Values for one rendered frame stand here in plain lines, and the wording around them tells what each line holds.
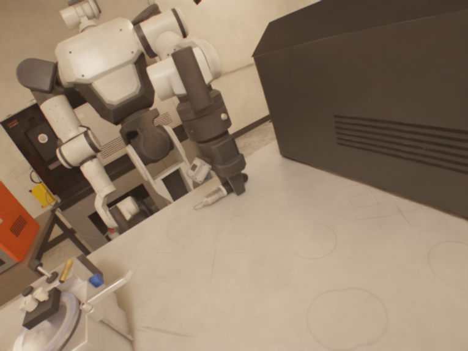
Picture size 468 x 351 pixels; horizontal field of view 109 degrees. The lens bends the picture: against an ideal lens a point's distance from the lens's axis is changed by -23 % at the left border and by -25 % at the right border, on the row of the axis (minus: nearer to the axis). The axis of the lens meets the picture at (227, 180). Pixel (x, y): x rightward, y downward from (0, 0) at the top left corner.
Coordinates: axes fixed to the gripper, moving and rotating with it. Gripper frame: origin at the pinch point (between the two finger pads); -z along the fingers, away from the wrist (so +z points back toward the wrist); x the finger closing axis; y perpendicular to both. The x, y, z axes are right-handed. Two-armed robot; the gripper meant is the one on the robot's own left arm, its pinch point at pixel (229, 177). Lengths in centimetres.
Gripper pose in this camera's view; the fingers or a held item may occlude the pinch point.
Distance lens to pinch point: 47.1
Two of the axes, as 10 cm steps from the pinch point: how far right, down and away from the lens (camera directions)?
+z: -3.3, -8.1, -4.8
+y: -8.1, 5.1, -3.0
